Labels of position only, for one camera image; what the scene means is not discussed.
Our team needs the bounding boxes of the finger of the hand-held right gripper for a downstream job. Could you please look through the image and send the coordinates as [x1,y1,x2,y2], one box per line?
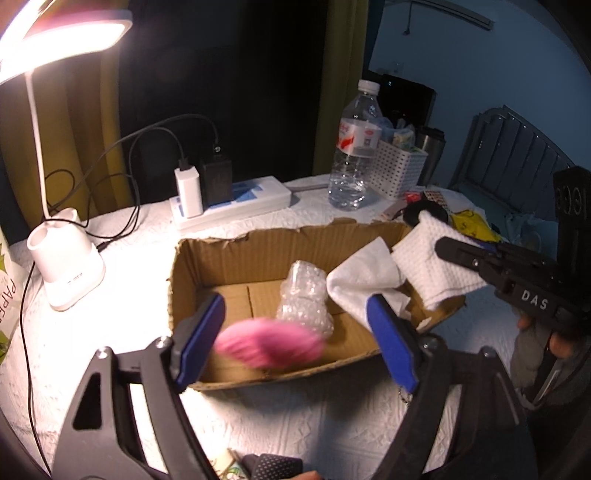
[435,236,505,283]

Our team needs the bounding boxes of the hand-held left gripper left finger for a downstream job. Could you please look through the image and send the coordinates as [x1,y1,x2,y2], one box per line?
[48,292,227,480]

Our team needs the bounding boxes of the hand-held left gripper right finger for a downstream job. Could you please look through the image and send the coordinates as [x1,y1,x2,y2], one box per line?
[367,293,539,480]

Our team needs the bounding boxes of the white waffle cloth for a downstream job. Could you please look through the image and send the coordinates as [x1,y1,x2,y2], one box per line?
[392,212,490,311]

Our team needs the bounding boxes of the pink fluffy plush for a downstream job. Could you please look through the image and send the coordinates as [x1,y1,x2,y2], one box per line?
[215,318,324,370]

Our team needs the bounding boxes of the brown cardboard box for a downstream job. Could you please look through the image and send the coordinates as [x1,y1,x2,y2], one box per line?
[167,218,467,393]

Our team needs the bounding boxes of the person's right hand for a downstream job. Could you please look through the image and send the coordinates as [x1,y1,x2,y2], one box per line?
[517,313,585,360]

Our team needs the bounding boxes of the yellow bag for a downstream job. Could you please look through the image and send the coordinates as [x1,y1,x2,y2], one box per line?
[450,210,502,243]

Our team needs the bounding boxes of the black round object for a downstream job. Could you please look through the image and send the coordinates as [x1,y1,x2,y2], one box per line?
[403,203,448,228]

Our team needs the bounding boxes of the clear plastic bag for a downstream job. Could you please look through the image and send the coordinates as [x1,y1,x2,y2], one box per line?
[505,212,559,252]

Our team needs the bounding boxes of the patterned cards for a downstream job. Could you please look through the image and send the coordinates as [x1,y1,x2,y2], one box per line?
[406,188,450,207]

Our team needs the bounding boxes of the white paper tissue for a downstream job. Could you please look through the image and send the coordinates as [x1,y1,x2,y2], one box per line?
[325,236,413,324]

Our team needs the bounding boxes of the clear bubble wrap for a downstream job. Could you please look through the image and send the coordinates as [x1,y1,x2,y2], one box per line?
[276,260,334,340]

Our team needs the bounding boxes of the white perforated basket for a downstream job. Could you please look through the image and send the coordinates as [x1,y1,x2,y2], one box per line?
[367,138,429,200]

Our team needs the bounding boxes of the grey padded headboard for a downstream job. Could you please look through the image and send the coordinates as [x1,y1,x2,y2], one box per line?
[448,105,583,222]

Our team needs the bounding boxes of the steel mug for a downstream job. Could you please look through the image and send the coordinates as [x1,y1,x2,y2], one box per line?
[416,127,446,185]

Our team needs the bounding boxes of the white embossed table cover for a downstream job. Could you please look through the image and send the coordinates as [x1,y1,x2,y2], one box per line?
[0,175,525,480]

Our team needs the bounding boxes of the green printed packet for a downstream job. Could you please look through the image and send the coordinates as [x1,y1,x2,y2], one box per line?
[210,450,245,480]

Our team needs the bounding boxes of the packets in basket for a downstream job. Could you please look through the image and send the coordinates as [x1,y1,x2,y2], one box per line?
[381,117,419,151]

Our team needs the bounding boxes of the white power strip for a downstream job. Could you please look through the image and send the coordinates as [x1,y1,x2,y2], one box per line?
[168,176,293,232]

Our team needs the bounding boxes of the clear plastic water bottle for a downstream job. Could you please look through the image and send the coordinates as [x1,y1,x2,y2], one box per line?
[328,79,384,211]

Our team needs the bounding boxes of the white desk lamp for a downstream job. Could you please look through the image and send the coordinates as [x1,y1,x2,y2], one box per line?
[0,0,134,311]

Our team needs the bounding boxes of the white charger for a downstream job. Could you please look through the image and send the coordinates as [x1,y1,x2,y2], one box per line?
[174,159,204,219]

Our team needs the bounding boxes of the black charger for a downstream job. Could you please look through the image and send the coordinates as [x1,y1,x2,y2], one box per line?
[199,157,234,208]

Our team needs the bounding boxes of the black appliance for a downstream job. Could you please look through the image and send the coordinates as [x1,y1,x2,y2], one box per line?
[362,71,437,134]

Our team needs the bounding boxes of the printed paper bag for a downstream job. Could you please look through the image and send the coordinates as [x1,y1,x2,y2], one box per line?
[0,226,31,367]

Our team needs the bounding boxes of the olive green curtain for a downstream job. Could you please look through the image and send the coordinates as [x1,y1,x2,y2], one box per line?
[311,0,384,176]
[60,41,139,217]

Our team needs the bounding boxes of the black lamp cable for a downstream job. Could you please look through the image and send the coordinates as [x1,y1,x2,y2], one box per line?
[21,169,139,462]

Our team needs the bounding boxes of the black charger cable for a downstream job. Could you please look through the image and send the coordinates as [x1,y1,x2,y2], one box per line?
[85,114,221,252]
[127,128,190,222]

